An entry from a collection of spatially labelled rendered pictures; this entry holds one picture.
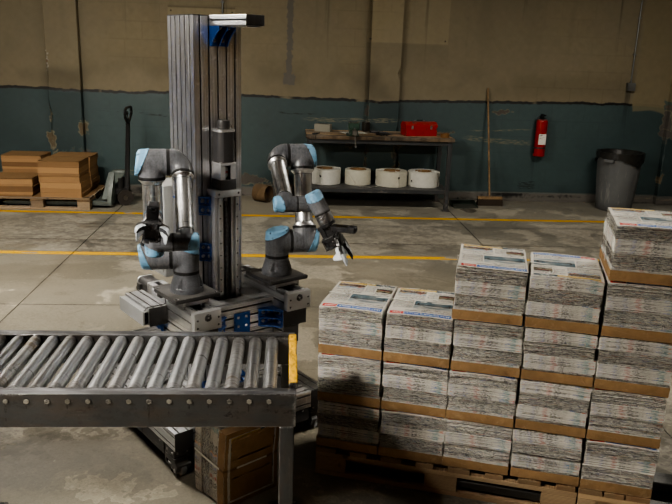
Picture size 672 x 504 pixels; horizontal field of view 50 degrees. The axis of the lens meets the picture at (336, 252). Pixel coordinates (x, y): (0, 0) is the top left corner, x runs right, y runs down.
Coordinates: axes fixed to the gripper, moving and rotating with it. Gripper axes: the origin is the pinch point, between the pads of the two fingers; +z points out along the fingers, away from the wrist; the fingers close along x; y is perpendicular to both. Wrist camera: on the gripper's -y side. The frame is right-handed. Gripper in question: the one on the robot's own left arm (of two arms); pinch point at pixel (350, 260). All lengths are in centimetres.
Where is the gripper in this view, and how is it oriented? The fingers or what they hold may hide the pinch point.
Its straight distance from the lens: 328.4
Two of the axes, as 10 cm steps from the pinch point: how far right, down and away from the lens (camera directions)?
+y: -8.6, 3.8, 3.3
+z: 4.4, 8.9, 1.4
